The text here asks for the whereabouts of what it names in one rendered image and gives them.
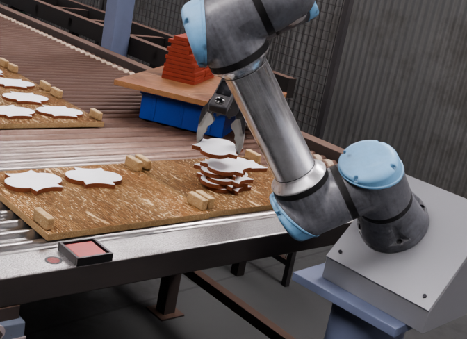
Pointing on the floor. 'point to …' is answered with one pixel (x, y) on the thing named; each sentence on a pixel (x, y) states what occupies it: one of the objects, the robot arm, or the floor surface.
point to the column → (349, 310)
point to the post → (118, 20)
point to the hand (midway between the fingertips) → (217, 147)
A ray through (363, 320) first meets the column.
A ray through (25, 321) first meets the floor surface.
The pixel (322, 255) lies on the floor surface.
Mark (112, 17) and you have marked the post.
